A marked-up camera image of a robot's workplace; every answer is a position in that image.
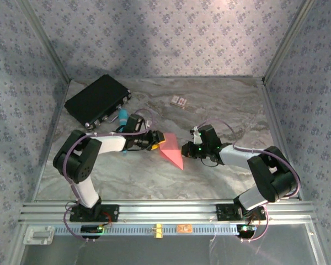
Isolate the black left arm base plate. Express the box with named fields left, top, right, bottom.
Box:
left=69, top=203, right=120, bottom=223

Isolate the grey metal bracket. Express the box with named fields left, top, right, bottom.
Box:
left=23, top=225, right=55, bottom=245

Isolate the black briefcase with metal latches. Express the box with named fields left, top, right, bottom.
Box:
left=64, top=74, right=132, bottom=130

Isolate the pink paper sheet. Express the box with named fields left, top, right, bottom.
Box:
left=158, top=132, right=185, bottom=171

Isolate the black board with green light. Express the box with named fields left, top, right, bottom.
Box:
left=237, top=225, right=257, bottom=238
left=81, top=225, right=104, bottom=235

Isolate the grey slotted cable duct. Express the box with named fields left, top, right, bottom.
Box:
left=54, top=223, right=239, bottom=237

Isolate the small playing card box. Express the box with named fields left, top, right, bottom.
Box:
left=170, top=95, right=188, bottom=110

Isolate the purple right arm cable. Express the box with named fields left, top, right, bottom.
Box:
left=195, top=118, right=301, bottom=243

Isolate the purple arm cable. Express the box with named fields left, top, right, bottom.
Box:
left=63, top=108, right=155, bottom=243
left=195, top=118, right=301, bottom=243

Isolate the teal cylinder with pink band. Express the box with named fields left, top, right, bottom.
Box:
left=116, top=109, right=130, bottom=154

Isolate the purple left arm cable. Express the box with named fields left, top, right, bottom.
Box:
left=63, top=108, right=155, bottom=243

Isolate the aluminium mounting rail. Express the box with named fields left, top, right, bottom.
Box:
left=19, top=200, right=317, bottom=224

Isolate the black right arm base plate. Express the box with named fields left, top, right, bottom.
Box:
left=215, top=203, right=267, bottom=221

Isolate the yellow clip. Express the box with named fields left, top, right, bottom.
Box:
left=151, top=224, right=164, bottom=238

